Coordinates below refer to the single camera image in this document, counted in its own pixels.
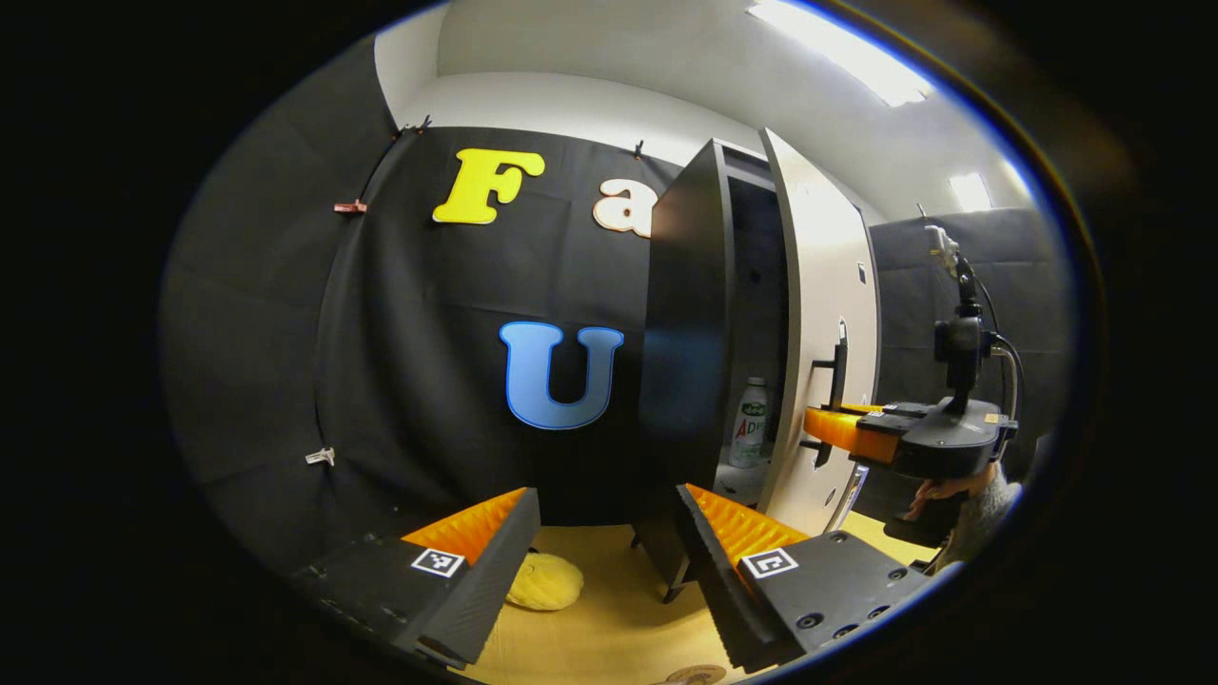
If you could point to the yellow round sponge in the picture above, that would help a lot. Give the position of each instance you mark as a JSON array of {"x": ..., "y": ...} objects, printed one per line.
[{"x": 544, "y": 582}]

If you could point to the round wooden coaster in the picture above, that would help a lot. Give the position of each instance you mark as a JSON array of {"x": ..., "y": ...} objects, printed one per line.
[{"x": 697, "y": 676}]

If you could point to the white clip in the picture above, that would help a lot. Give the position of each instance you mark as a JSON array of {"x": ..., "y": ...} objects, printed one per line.
[{"x": 321, "y": 457}]

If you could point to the ceiling light panel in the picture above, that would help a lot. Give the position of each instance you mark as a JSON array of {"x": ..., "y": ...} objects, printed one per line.
[{"x": 971, "y": 191}]

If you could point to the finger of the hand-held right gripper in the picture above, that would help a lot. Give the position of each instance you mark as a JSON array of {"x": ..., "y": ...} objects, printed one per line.
[
  {"x": 842, "y": 433},
  {"x": 861, "y": 408}
]

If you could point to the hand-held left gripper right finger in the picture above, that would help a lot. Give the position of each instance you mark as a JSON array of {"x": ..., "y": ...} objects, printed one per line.
[{"x": 718, "y": 590}]

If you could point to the black backdrop cloth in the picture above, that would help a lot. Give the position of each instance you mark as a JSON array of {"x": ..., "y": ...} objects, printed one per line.
[{"x": 381, "y": 333}]

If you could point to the white plastic bottle green label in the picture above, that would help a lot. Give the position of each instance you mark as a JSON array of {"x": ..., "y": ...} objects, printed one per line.
[{"x": 750, "y": 428}]

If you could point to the pink clip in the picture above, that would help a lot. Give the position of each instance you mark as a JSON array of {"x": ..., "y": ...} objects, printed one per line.
[{"x": 350, "y": 206}]

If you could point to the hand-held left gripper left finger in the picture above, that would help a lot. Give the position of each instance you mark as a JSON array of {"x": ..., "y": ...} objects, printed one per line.
[{"x": 490, "y": 585}]

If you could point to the dark grey cabinet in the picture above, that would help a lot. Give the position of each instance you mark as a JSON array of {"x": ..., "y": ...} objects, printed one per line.
[{"x": 685, "y": 333}]

